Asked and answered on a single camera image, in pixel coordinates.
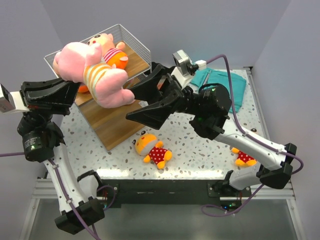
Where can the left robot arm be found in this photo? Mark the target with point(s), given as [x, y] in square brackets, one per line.
[43, 142]

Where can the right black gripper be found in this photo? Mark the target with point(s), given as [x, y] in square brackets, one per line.
[154, 115]

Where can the yellow frog plush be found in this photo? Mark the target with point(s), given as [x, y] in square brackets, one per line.
[243, 159]
[152, 150]

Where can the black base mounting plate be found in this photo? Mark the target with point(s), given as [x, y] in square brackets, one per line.
[167, 192]

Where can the yellow frog plush centre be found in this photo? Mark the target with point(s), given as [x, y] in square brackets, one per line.
[152, 150]

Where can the aluminium frame rail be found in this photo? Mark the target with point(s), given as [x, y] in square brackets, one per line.
[287, 193]

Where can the large black-haired boy plush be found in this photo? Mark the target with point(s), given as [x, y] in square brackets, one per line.
[112, 54]

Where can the teal folded cloth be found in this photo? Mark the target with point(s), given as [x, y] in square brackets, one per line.
[212, 76]

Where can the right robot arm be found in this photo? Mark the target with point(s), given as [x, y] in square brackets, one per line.
[210, 108]

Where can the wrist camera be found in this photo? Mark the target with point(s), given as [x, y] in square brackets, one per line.
[185, 69]
[11, 102]

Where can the pink frog plush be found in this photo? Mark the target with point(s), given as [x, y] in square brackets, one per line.
[82, 63]

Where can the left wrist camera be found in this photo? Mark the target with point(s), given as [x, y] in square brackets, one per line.
[11, 102]

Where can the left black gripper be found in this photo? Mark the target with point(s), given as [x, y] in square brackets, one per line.
[52, 95]

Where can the black printed garment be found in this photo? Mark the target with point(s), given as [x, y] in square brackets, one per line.
[153, 67]

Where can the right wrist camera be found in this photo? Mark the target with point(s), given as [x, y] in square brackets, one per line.
[185, 69]

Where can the yellow frog plush right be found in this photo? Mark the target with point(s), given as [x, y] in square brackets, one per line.
[243, 159]

